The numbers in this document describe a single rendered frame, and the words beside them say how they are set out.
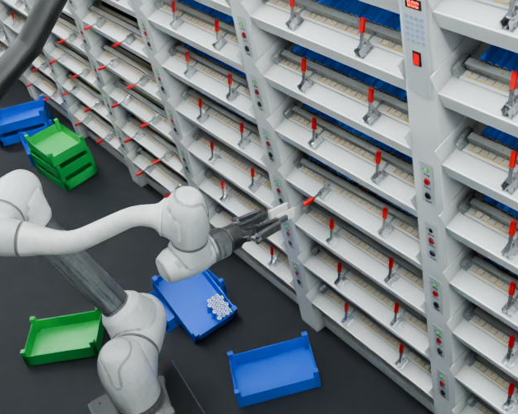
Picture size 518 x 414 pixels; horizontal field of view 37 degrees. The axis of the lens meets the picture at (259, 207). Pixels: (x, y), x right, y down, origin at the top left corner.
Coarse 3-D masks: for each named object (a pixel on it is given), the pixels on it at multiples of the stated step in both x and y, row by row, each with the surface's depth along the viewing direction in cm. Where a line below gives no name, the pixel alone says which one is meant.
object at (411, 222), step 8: (304, 160) 247; (312, 168) 243; (320, 168) 242; (328, 176) 239; (336, 184) 237; (344, 184) 234; (352, 192) 232; (360, 192) 229; (368, 200) 226; (376, 200) 224; (392, 208) 220; (400, 216) 217; (408, 216) 216; (408, 224) 217; (416, 224) 213
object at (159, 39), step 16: (144, 0) 273; (144, 16) 278; (160, 32) 282; (160, 48) 285; (176, 80) 295; (176, 112) 301; (176, 144) 318; (192, 160) 316; (192, 176) 321; (208, 208) 331
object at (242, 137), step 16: (176, 96) 298; (192, 96) 296; (192, 112) 293; (208, 112) 288; (224, 112) 280; (208, 128) 283; (224, 128) 279; (240, 128) 265; (256, 128) 267; (224, 144) 281; (240, 144) 268; (256, 144) 266; (256, 160) 262
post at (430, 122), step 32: (448, 32) 161; (416, 96) 173; (416, 128) 179; (448, 128) 174; (416, 160) 186; (416, 192) 192; (448, 192) 185; (448, 256) 196; (448, 288) 203; (448, 320) 211; (448, 352) 220; (448, 384) 230
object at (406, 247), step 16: (288, 160) 248; (288, 176) 250; (304, 176) 247; (320, 176) 244; (336, 176) 240; (304, 192) 245; (336, 208) 233; (352, 208) 230; (368, 208) 227; (352, 224) 231; (368, 224) 224; (400, 224) 218; (384, 240) 218; (400, 240) 216; (400, 256) 218; (416, 256) 205
